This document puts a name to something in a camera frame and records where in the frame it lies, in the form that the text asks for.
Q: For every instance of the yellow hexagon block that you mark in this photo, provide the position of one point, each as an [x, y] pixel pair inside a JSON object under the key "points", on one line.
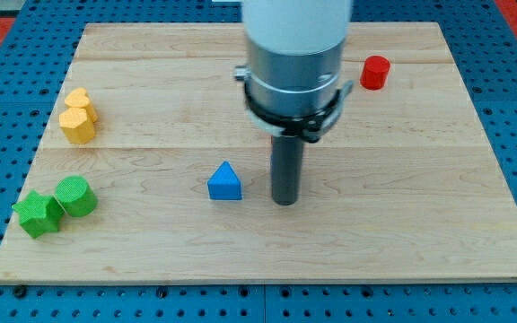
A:
{"points": [[77, 126]]}

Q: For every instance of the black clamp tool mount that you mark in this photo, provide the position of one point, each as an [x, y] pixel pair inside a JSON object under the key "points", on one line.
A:
{"points": [[310, 128]]}

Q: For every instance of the green star block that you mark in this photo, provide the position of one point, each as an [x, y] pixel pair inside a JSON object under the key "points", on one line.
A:
{"points": [[39, 214]]}

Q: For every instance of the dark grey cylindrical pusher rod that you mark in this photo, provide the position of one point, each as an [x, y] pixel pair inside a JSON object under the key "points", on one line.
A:
{"points": [[286, 169]]}

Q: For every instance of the red cylinder block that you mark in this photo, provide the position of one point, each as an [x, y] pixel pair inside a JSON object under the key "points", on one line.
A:
{"points": [[375, 72]]}

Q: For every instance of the yellow heart block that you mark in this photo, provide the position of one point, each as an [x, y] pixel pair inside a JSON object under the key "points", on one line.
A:
{"points": [[79, 98]]}

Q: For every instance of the blue triangle block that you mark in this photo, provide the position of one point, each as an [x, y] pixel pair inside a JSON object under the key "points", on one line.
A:
{"points": [[224, 184]]}

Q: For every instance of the wooden board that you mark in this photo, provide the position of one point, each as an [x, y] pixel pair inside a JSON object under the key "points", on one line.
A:
{"points": [[404, 189]]}

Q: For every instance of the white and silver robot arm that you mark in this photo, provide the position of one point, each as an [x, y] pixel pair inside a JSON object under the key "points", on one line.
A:
{"points": [[290, 79]]}

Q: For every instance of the green cylinder block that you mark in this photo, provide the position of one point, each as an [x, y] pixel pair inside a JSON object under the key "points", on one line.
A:
{"points": [[76, 196]]}

